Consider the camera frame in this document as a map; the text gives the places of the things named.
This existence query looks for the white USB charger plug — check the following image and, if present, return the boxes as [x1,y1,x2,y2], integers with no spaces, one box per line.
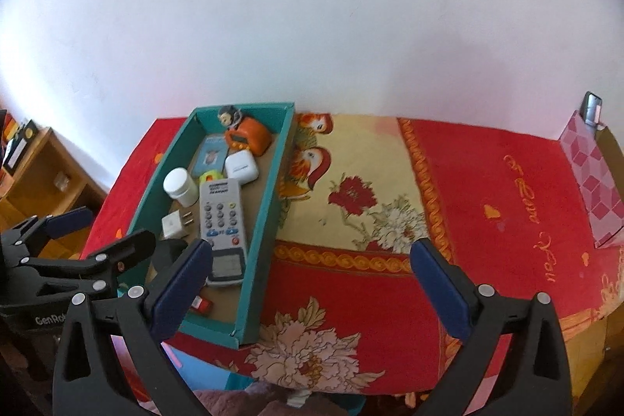
[161,210,195,240]

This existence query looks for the orange monkey digital timer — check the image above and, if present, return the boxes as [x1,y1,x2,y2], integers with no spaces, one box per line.
[218,106,273,156]

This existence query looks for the green orange utility knife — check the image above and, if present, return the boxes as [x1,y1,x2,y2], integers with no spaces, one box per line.
[198,170,225,184]

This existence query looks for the wooden shelf cabinet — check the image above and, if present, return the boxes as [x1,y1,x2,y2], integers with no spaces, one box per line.
[1,128,107,230]

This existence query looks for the red floral blanket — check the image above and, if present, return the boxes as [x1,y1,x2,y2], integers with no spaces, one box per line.
[79,112,624,397]

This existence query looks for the white plastic jar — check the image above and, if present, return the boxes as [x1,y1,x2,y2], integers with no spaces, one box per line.
[163,168,199,208]

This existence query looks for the white earbuds case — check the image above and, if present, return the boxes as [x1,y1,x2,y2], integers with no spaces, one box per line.
[224,149,259,185]

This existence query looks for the black plastic holder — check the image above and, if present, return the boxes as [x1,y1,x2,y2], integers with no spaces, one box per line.
[148,239,188,282]

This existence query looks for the white remote control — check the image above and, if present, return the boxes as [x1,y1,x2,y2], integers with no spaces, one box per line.
[199,179,248,287]

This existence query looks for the pink patterned box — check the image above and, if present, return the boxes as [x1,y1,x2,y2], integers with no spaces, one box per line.
[558,112,623,249]

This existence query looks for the blue card booklet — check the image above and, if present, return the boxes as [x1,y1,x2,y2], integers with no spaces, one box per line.
[190,135,229,179]

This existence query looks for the teal cardboard tray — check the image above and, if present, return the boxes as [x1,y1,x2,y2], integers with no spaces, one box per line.
[128,103,295,349]

